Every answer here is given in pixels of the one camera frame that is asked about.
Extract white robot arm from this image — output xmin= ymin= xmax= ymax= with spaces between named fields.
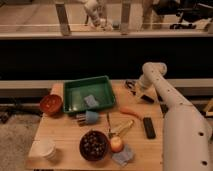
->
xmin=136 ymin=62 xmax=213 ymax=171

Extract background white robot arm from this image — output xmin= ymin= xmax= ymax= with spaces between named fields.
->
xmin=79 ymin=0 xmax=111 ymax=30

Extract blue cylindrical brush holder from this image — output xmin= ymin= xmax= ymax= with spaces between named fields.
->
xmin=76 ymin=111 xmax=99 ymax=125

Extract orange carrot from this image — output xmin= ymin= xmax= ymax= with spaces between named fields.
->
xmin=119 ymin=108 xmax=141 ymax=119

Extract black remote control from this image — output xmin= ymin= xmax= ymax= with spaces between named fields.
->
xmin=143 ymin=117 xmax=156 ymax=139

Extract blue sponge in tray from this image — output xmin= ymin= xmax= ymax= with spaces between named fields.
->
xmin=84 ymin=95 xmax=99 ymax=107

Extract green plastic tray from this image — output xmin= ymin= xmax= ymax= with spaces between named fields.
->
xmin=63 ymin=76 xmax=116 ymax=115

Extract orange apple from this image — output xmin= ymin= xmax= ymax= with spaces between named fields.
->
xmin=110 ymin=136 xmax=124 ymax=153

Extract blue folded cloth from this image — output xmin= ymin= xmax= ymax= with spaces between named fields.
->
xmin=112 ymin=144 xmax=134 ymax=166

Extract dark bowl of beads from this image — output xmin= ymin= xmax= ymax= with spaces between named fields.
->
xmin=79 ymin=130 xmax=109 ymax=161

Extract red bowl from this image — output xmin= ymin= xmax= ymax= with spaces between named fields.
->
xmin=39 ymin=94 xmax=63 ymax=116

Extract white stacked bowls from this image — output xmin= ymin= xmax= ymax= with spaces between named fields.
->
xmin=29 ymin=139 xmax=56 ymax=160

